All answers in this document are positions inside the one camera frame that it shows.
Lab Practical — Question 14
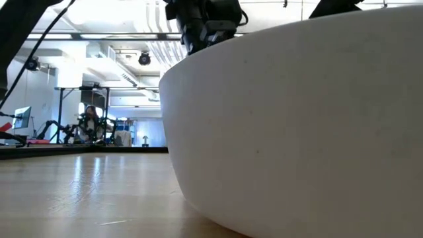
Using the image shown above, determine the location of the black workstation frame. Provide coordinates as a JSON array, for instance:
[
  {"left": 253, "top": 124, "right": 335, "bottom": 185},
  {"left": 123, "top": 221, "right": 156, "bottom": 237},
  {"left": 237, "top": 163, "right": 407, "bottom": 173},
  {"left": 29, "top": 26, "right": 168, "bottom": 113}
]
[{"left": 58, "top": 86, "right": 110, "bottom": 145}]

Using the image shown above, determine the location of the person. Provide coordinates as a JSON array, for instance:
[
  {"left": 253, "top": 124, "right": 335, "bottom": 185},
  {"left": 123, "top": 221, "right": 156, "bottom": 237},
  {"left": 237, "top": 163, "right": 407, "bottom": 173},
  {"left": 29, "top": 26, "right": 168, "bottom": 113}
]
[{"left": 79, "top": 104, "right": 103, "bottom": 143}]

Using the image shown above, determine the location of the computer monitor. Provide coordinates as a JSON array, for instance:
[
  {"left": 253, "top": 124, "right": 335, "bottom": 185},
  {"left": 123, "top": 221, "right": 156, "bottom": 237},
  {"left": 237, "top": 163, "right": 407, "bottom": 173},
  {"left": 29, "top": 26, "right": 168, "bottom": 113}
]
[{"left": 13, "top": 106, "right": 32, "bottom": 129}]

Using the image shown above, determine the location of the white bowl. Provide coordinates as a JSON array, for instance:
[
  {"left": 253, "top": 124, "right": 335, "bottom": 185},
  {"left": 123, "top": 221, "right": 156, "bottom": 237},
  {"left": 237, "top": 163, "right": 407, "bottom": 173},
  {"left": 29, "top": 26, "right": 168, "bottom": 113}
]
[{"left": 158, "top": 5, "right": 423, "bottom": 238}]

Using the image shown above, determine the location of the black aluminium table frame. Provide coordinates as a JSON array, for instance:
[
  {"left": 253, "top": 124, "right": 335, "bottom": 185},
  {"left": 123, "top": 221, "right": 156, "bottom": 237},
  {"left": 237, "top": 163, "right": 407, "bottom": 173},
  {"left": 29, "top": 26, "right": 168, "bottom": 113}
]
[{"left": 0, "top": 146, "right": 169, "bottom": 161}]

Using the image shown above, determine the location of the black ceiling spotlight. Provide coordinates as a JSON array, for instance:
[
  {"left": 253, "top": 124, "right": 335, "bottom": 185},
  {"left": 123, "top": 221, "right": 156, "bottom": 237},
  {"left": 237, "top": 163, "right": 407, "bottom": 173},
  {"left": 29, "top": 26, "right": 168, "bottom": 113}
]
[
  {"left": 25, "top": 56, "right": 41, "bottom": 72},
  {"left": 137, "top": 52, "right": 152, "bottom": 66}
]

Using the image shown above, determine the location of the white cloth bundle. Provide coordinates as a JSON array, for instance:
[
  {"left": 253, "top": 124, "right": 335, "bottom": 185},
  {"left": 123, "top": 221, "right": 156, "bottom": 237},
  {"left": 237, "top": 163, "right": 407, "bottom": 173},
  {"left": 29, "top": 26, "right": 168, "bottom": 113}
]
[{"left": 115, "top": 130, "right": 133, "bottom": 147}]

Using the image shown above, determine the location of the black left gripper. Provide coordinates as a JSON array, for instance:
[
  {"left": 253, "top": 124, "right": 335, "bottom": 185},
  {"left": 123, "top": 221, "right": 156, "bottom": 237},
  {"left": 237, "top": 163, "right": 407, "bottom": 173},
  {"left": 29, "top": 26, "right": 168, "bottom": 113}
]
[{"left": 165, "top": 0, "right": 245, "bottom": 56}]

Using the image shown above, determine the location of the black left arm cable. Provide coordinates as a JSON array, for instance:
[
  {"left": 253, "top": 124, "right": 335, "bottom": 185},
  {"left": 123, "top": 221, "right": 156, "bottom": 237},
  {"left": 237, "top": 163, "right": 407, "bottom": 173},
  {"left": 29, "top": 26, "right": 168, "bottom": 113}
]
[{"left": 0, "top": 0, "right": 77, "bottom": 110}]

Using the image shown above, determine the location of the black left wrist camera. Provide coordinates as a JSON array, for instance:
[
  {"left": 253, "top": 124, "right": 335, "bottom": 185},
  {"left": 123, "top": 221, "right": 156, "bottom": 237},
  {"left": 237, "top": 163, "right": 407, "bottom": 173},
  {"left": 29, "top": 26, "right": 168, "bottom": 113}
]
[{"left": 199, "top": 20, "right": 237, "bottom": 46}]

